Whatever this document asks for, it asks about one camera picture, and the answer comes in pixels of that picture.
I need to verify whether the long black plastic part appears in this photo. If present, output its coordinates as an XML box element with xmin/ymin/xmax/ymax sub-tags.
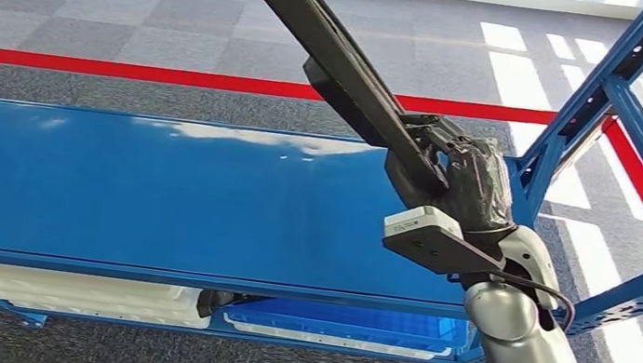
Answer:
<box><xmin>194</xmin><ymin>286</ymin><xmax>272</xmax><ymax>328</ymax></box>

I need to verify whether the black plastic panel part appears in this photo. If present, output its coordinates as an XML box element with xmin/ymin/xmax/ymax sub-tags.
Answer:
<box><xmin>182</xmin><ymin>0</ymin><xmax>477</xmax><ymax>217</ymax></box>

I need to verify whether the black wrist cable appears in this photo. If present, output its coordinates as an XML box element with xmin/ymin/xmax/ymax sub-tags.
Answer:
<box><xmin>481</xmin><ymin>268</ymin><xmax>582</xmax><ymax>335</ymax></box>

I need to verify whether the blue metal shelf rack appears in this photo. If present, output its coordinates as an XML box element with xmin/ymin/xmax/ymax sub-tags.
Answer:
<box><xmin>0</xmin><ymin>0</ymin><xmax>643</xmax><ymax>363</ymax></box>

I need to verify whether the blue plastic crate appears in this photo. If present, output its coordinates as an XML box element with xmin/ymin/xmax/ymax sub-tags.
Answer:
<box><xmin>221</xmin><ymin>288</ymin><xmax>473</xmax><ymax>357</ymax></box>

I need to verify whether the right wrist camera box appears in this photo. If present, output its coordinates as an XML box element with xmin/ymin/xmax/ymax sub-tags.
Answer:
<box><xmin>376</xmin><ymin>198</ymin><xmax>511</xmax><ymax>287</ymax></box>

